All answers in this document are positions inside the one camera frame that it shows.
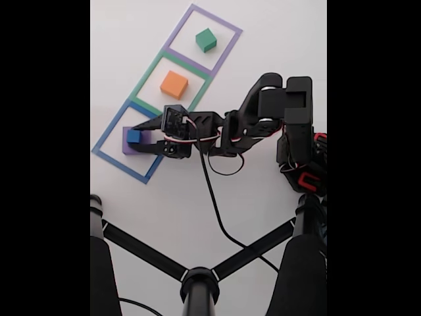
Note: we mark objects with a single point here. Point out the red table clamp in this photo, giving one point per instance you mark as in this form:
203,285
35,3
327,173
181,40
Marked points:
307,181

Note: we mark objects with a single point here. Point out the black tripod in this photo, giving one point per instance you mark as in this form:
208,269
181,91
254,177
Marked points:
199,289

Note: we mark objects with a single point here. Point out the purple tape square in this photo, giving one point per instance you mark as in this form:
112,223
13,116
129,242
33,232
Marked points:
179,31

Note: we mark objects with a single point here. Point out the small blue cube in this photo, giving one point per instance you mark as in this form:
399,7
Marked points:
133,136

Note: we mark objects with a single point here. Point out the blue tape square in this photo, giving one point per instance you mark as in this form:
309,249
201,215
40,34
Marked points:
110,130

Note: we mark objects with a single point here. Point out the black gripper camera board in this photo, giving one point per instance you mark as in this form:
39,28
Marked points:
176,121

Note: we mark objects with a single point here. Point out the large purple cube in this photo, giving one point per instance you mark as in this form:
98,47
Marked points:
125,148

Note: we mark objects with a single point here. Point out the green tape square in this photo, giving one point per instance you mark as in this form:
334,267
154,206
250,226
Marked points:
144,77

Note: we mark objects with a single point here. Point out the green cube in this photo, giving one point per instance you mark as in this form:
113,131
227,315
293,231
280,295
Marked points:
205,39

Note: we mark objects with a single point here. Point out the orange cube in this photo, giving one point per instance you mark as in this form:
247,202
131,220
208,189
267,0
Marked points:
173,84

